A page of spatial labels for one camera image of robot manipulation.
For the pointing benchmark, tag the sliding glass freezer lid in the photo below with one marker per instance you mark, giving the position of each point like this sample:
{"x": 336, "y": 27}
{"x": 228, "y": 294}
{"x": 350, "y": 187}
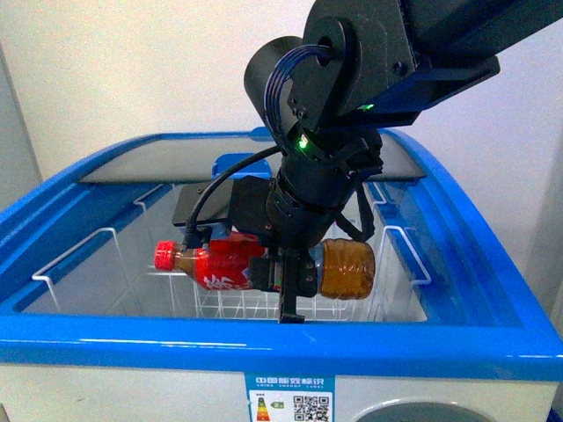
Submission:
{"x": 185, "y": 158}

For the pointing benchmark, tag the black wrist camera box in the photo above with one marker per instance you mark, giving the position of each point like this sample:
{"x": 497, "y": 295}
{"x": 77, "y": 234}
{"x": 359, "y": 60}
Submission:
{"x": 238, "y": 204}

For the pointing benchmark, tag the blue energy label sticker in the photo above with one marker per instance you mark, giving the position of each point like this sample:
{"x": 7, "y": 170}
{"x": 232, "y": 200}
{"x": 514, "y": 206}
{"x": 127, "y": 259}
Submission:
{"x": 274, "y": 397}

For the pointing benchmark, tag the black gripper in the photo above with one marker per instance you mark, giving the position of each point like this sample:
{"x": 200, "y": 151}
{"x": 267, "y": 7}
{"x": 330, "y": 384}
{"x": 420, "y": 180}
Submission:
{"x": 288, "y": 273}

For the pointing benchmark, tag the white wire freezer basket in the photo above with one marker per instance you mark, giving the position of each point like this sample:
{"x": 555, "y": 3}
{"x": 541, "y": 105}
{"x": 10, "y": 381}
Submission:
{"x": 140, "y": 270}

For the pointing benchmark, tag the oval grey temperature control panel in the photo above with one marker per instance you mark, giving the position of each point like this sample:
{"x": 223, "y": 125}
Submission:
{"x": 422, "y": 409}

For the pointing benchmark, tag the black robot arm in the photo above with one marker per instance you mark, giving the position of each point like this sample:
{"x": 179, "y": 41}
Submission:
{"x": 360, "y": 66}

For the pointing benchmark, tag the red label iced tea bottle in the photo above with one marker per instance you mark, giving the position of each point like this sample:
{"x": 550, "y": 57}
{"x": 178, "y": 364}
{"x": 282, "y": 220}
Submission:
{"x": 346, "y": 268}

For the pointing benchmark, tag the white chest freezer blue rim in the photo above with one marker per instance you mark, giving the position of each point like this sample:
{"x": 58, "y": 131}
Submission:
{"x": 485, "y": 342}

